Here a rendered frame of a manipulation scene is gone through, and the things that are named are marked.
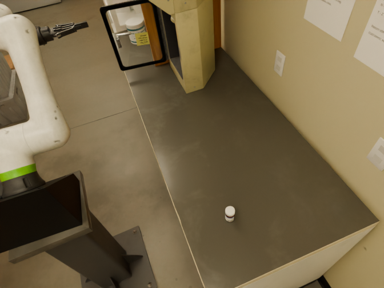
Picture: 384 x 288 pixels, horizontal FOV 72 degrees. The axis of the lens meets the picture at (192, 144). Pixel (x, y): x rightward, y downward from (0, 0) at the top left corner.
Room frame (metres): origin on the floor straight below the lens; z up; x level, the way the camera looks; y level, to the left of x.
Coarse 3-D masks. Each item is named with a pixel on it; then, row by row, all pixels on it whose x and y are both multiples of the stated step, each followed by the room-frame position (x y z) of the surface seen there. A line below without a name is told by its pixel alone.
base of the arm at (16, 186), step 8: (24, 176) 0.61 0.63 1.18; (32, 176) 0.62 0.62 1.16; (0, 184) 0.60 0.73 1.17; (8, 184) 0.58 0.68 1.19; (16, 184) 0.58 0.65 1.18; (24, 184) 0.58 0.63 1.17; (32, 184) 0.59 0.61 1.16; (40, 184) 0.60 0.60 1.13; (0, 192) 0.58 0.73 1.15; (8, 192) 0.56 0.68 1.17; (16, 192) 0.55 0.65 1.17
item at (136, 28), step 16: (112, 16) 1.51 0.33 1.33; (128, 16) 1.52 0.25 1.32; (144, 16) 1.53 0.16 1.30; (112, 32) 1.51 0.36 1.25; (128, 32) 1.52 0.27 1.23; (144, 32) 1.53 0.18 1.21; (128, 48) 1.52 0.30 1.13; (144, 48) 1.53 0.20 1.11; (160, 48) 1.54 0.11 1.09; (128, 64) 1.51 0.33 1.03
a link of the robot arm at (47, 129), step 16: (16, 16) 1.06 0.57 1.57; (0, 32) 1.00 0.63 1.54; (16, 32) 1.00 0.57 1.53; (32, 32) 1.04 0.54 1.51; (0, 48) 1.00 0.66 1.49; (16, 48) 0.96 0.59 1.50; (32, 48) 0.98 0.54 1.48; (16, 64) 0.93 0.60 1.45; (32, 64) 0.93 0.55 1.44; (32, 80) 0.88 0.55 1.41; (48, 80) 0.92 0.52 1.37; (32, 96) 0.83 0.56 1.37; (48, 96) 0.84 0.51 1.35; (32, 112) 0.79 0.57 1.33; (48, 112) 0.78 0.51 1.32; (32, 128) 0.73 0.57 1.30; (48, 128) 0.73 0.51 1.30; (64, 128) 0.75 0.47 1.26; (32, 144) 0.69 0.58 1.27; (48, 144) 0.69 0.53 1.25; (64, 144) 0.72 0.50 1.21
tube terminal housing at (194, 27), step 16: (176, 0) 1.25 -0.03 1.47; (192, 0) 1.27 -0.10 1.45; (208, 0) 1.39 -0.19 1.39; (176, 16) 1.25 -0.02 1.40; (192, 16) 1.27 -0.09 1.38; (208, 16) 1.38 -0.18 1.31; (176, 32) 1.27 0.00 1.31; (192, 32) 1.27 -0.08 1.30; (208, 32) 1.37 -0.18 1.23; (192, 48) 1.26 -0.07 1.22; (208, 48) 1.36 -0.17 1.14; (192, 64) 1.26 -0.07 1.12; (208, 64) 1.35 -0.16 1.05; (192, 80) 1.26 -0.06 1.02; (208, 80) 1.34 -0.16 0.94
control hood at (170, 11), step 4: (152, 0) 1.22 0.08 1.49; (156, 0) 1.23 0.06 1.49; (160, 0) 1.23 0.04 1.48; (164, 0) 1.24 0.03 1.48; (168, 0) 1.24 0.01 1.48; (172, 0) 1.25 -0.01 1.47; (156, 4) 1.23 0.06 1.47; (160, 4) 1.23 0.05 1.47; (164, 4) 1.24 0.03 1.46; (168, 4) 1.24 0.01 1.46; (172, 4) 1.25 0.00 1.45; (160, 8) 1.23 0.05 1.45; (164, 8) 1.24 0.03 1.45; (168, 8) 1.24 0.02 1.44; (172, 8) 1.25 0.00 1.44; (168, 12) 1.24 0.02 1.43; (172, 12) 1.24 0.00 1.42
